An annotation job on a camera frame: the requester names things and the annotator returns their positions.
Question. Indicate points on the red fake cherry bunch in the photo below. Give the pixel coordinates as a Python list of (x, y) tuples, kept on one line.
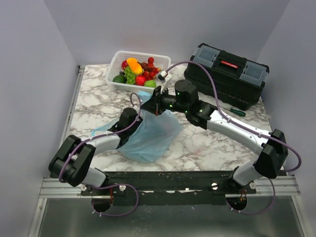
[(150, 71)]

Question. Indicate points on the light blue plastic bag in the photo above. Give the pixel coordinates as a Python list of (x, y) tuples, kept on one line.
[(151, 139)]

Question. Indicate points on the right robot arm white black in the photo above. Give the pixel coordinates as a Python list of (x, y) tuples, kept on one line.
[(269, 146)]

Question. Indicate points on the red fake peach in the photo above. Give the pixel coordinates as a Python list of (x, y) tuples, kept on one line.
[(140, 80)]

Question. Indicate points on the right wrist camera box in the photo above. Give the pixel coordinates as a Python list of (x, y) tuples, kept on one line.
[(165, 78)]

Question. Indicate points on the red fake apple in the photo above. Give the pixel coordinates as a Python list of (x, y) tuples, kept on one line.
[(124, 64)]

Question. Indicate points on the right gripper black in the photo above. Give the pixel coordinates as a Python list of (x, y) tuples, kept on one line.
[(154, 105)]

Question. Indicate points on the dark green fake lime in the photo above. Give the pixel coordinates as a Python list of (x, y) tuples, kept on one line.
[(119, 79)]

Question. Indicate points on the aluminium frame profile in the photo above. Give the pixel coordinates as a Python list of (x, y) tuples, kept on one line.
[(52, 188)]

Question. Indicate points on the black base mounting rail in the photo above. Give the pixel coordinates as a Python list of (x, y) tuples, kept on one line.
[(168, 188)]

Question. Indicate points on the green fake grape bunch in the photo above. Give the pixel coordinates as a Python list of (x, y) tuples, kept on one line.
[(129, 76)]

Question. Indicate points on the black plastic toolbox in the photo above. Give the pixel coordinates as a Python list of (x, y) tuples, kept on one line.
[(238, 81)]

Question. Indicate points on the green handled screwdriver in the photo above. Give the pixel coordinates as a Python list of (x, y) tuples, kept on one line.
[(235, 111)]

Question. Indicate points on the white plastic basket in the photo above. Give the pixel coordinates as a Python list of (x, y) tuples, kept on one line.
[(160, 61)]

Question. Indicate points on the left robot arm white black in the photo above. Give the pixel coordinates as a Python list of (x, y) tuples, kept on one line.
[(72, 161)]

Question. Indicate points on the green fake fruit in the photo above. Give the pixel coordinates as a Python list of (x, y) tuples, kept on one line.
[(150, 83)]

